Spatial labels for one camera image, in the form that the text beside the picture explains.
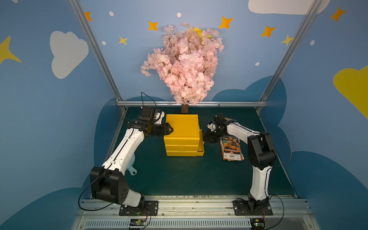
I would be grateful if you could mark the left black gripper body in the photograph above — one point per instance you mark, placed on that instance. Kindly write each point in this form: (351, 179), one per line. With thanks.
(160, 128)

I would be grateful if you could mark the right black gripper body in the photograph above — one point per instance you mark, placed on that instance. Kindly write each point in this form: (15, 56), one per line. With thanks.
(212, 135)

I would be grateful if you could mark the yellow bottom drawer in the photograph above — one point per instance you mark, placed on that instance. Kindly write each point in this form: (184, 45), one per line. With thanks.
(200, 151)

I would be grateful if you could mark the marigold seed bag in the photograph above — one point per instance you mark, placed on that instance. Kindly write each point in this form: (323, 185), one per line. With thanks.
(230, 145)

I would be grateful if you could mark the yellow drawer cabinet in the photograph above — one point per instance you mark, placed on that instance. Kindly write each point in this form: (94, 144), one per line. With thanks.
(184, 140)

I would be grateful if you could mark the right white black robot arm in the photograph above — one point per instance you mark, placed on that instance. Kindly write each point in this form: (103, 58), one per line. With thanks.
(261, 155)

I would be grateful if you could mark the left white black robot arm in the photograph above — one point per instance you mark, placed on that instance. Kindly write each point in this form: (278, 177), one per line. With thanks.
(108, 181)

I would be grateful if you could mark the light blue dustpan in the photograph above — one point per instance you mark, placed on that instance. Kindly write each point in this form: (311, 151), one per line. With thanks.
(130, 166)

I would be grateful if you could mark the pink blossom artificial tree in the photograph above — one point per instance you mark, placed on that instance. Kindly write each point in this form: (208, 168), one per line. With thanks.
(187, 62)

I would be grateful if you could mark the left circuit board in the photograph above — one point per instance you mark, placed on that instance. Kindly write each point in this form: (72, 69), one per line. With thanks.
(137, 223)

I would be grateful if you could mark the circuit board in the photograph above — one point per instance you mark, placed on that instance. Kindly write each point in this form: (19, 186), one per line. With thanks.
(257, 224)
(137, 223)

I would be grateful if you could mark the right circuit board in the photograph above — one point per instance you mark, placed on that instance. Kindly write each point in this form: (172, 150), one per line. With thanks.
(257, 224)

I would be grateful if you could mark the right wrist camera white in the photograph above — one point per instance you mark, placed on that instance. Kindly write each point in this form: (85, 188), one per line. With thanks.
(212, 126)

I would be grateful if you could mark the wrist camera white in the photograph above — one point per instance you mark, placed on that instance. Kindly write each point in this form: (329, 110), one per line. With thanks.
(158, 116)
(212, 126)

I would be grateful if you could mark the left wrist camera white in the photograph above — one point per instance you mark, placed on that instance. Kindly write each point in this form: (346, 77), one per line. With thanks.
(158, 116)

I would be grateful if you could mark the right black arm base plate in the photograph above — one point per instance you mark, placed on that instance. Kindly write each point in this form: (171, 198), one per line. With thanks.
(250, 208)

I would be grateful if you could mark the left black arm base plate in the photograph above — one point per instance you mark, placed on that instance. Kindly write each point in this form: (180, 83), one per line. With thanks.
(149, 208)

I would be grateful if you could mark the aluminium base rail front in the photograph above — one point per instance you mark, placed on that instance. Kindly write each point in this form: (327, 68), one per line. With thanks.
(198, 213)

